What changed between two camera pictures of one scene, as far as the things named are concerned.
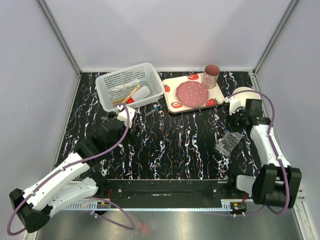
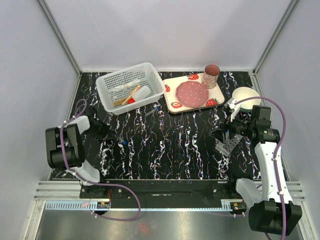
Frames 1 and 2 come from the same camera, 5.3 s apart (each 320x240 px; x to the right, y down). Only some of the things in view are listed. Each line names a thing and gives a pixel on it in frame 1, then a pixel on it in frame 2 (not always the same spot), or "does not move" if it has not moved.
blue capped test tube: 158,107 does not move
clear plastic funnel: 124,87 does not move
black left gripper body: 132,138 → 100,129
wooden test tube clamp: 133,92 does not move
